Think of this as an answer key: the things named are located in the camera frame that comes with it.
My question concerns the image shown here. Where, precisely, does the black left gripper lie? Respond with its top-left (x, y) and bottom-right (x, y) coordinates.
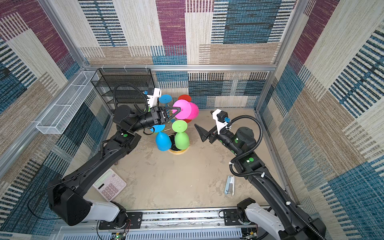
top-left (130, 109), bottom-right (179, 136)

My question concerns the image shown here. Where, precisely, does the pink wine glass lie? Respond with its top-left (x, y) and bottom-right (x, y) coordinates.
top-left (173, 100), bottom-right (199, 120)

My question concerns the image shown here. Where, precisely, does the green front wine glass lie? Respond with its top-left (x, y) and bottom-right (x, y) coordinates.
top-left (172, 120), bottom-right (190, 150)

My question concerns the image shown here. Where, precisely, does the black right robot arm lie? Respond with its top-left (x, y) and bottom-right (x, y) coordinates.
top-left (195, 115), bottom-right (326, 240)

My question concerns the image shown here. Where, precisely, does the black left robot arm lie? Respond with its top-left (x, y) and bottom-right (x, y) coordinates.
top-left (27, 82), bottom-right (182, 229)

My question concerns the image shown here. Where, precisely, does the blue back wine glass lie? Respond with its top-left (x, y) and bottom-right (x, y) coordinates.
top-left (158, 95), bottom-right (173, 104)

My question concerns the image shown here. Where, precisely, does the blue wine glass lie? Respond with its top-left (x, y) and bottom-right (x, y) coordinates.
top-left (152, 125), bottom-right (172, 152)
top-left (158, 95), bottom-right (173, 104)

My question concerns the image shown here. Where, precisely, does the red wine glass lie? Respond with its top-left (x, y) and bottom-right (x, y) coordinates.
top-left (178, 95), bottom-right (192, 123)

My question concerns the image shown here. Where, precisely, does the blue front wine glass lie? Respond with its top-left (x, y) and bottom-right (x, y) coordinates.
top-left (152, 125), bottom-right (172, 152)

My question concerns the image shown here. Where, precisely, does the gold wine glass rack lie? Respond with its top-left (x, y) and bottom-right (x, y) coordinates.
top-left (162, 120), bottom-right (190, 153)

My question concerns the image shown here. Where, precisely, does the silver stapler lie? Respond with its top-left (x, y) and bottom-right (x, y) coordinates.
top-left (224, 176), bottom-right (235, 196)

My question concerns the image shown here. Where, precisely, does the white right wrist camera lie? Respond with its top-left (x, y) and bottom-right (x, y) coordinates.
top-left (212, 109), bottom-right (231, 135)

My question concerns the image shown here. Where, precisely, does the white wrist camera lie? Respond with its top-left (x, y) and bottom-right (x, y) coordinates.
top-left (144, 88), bottom-right (162, 108)
top-left (212, 109), bottom-right (231, 135)

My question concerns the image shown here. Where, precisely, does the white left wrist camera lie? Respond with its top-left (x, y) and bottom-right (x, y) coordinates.
top-left (144, 88), bottom-right (162, 108)

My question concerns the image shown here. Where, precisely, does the black wire shelf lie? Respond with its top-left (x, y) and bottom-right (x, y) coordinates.
top-left (91, 68), bottom-right (155, 112)

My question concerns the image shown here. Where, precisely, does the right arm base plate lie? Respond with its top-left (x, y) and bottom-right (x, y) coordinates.
top-left (219, 209), bottom-right (251, 226)

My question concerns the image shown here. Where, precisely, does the aluminium mounting rail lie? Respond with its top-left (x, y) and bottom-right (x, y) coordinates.
top-left (49, 207), bottom-right (272, 240)

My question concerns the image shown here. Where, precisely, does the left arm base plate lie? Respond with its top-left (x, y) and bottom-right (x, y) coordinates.
top-left (98, 212), bottom-right (143, 230)

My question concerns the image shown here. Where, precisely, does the white mesh wall basket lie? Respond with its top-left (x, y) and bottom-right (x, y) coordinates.
top-left (36, 71), bottom-right (95, 135)

